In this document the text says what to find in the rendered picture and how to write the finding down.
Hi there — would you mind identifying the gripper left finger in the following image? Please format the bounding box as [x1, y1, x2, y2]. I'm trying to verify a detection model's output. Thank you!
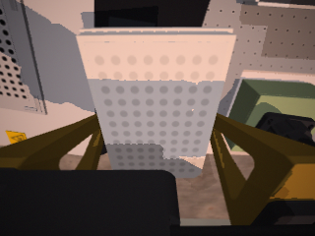
[0, 114, 104, 170]

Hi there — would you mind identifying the white well plate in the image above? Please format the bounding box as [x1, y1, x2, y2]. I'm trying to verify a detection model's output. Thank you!
[76, 28, 236, 178]

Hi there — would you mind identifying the white thermal cycler with black keypad panel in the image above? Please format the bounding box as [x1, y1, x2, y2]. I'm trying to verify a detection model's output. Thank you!
[0, 0, 211, 146]

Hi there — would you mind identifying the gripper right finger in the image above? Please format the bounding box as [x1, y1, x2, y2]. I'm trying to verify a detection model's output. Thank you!
[210, 113, 315, 225]

